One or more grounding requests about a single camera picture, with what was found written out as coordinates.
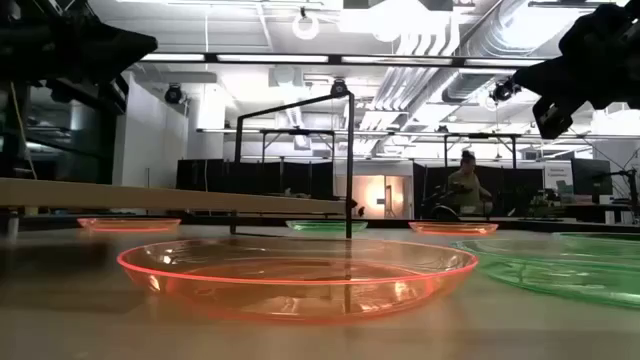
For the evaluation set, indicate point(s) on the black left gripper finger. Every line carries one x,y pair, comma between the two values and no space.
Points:
120,42
120,62

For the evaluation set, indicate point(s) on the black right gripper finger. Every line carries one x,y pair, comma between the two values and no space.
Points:
545,70
547,87

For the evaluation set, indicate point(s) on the orange translucent plastic plate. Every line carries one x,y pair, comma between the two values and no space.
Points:
300,300
127,225
452,228

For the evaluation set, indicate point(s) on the black ceiling spotlight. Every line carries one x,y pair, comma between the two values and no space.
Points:
502,91
173,94
339,89

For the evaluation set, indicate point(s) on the white sign board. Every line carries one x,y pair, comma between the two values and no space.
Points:
555,172

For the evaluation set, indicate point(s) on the black computer monitor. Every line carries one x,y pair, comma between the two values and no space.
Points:
592,177

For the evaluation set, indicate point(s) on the person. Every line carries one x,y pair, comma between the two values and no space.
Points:
467,187

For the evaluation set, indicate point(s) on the black overhead light bar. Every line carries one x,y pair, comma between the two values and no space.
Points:
335,59

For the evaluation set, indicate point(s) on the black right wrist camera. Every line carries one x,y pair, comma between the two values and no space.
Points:
550,120

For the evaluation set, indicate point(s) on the black metal gantry frame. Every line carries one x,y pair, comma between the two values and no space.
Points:
480,135
300,132

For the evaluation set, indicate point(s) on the wooden shelf with black frame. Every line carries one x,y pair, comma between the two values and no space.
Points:
150,197

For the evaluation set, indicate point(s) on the white cylinder post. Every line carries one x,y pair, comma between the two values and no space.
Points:
12,227

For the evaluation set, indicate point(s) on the black metal table frame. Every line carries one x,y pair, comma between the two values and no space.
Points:
390,223

